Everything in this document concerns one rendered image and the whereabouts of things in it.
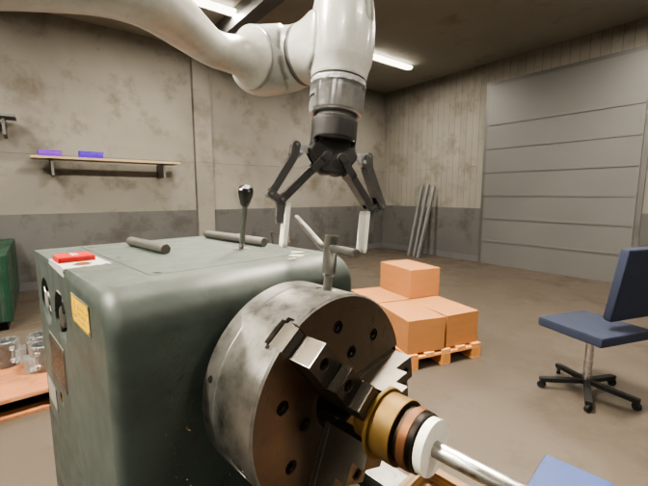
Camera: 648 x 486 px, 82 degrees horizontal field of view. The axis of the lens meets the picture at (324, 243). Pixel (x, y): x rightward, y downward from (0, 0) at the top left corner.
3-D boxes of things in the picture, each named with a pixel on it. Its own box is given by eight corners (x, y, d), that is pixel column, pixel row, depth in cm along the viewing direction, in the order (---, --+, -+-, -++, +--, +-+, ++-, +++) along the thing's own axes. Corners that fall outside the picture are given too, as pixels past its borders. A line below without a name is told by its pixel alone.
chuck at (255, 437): (204, 515, 51) (222, 289, 50) (352, 437, 74) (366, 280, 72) (240, 559, 45) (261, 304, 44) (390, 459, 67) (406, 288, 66)
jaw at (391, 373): (337, 367, 59) (381, 337, 67) (339, 394, 60) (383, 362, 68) (395, 393, 51) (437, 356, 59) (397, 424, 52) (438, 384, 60)
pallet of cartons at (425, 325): (494, 351, 328) (499, 276, 319) (421, 379, 278) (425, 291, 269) (396, 314, 429) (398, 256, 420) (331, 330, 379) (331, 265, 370)
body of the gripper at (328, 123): (350, 127, 65) (345, 180, 65) (304, 119, 62) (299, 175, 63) (368, 117, 58) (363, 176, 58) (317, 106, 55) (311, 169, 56)
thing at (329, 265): (335, 310, 57) (340, 235, 57) (321, 309, 57) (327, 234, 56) (330, 306, 59) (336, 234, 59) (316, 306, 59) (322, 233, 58)
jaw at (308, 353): (307, 394, 55) (264, 348, 48) (325, 366, 57) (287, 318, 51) (364, 427, 47) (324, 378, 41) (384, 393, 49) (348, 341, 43)
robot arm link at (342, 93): (304, 86, 63) (301, 121, 63) (320, 66, 54) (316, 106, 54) (353, 96, 66) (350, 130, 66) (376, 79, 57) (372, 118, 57)
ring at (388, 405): (344, 394, 48) (406, 425, 41) (387, 370, 54) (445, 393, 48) (344, 460, 49) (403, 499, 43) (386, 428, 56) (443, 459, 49)
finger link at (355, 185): (329, 160, 62) (336, 155, 63) (364, 214, 65) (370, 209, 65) (337, 156, 59) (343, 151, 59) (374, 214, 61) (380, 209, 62)
